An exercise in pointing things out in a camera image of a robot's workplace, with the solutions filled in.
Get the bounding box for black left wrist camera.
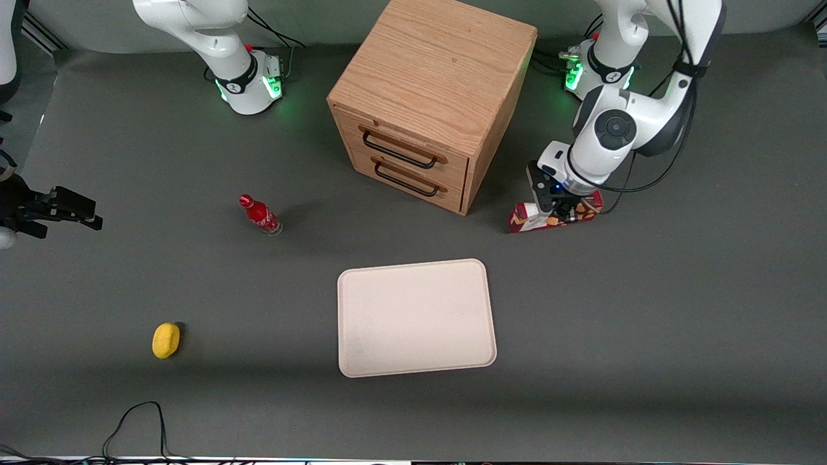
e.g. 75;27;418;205
527;161;564;215

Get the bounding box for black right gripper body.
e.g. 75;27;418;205
0;169;58;250

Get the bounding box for black base cables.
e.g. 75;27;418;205
246;6;307;85
532;16;603;78

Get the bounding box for black right base cables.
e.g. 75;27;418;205
246;6;307;85

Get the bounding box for black cable on table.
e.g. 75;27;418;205
102;400;194;465

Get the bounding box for aluminium frame rail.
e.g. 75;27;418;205
21;12;67;57

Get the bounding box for yellow lemon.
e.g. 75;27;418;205
152;322;182;360

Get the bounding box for wooden drawer cabinet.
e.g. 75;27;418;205
327;0;538;216

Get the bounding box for red cola bottle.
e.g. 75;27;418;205
238;193;284;238

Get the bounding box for red tartan cookie box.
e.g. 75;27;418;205
507;190;605;234

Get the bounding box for beige rectangular tray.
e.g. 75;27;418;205
337;258;498;378

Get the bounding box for wooden drawer front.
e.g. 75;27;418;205
331;103;470;188
352;150;467;215

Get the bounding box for black left base cables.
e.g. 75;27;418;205
532;16;603;78

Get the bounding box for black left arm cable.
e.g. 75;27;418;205
567;0;706;214

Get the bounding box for black drawer handle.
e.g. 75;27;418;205
372;160;449;198
361;127;448;171

